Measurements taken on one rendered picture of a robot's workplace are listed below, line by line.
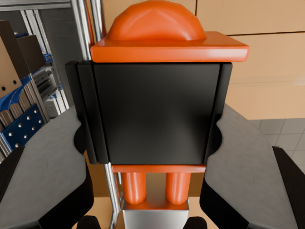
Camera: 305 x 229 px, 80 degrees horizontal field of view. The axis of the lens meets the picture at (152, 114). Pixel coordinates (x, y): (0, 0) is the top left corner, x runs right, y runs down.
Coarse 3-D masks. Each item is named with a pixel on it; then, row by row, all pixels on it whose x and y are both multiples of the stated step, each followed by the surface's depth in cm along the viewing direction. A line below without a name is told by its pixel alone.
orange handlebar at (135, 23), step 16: (160, 0) 9; (128, 16) 9; (144, 16) 9; (160, 16) 9; (176, 16) 9; (192, 16) 9; (112, 32) 10; (128, 32) 9; (144, 32) 9; (160, 32) 9; (176, 32) 9; (192, 32) 9; (128, 176) 15; (144, 176) 16; (176, 176) 15; (128, 192) 16; (144, 192) 17; (176, 192) 16
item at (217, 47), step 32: (96, 64) 9; (128, 64) 9; (160, 64) 9; (192, 64) 9; (224, 64) 9; (128, 96) 10; (160, 96) 10; (192, 96) 10; (224, 96) 10; (128, 128) 11; (160, 128) 11; (192, 128) 11; (128, 160) 12; (160, 160) 12; (192, 160) 12
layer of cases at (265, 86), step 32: (128, 0) 65; (192, 0) 65; (224, 0) 65; (256, 0) 65; (288, 0) 65; (224, 32) 71; (256, 32) 71; (288, 32) 72; (256, 64) 77; (288, 64) 77; (256, 96) 85; (288, 96) 84
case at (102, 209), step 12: (84, 156) 49; (96, 168) 46; (96, 180) 43; (192, 180) 42; (96, 192) 40; (108, 192) 40; (192, 192) 39; (96, 204) 40; (108, 204) 40; (192, 204) 40; (96, 216) 43; (108, 216) 43; (120, 216) 42; (192, 216) 42; (204, 216) 42; (72, 228) 45; (108, 228) 45; (120, 228) 45; (216, 228) 45
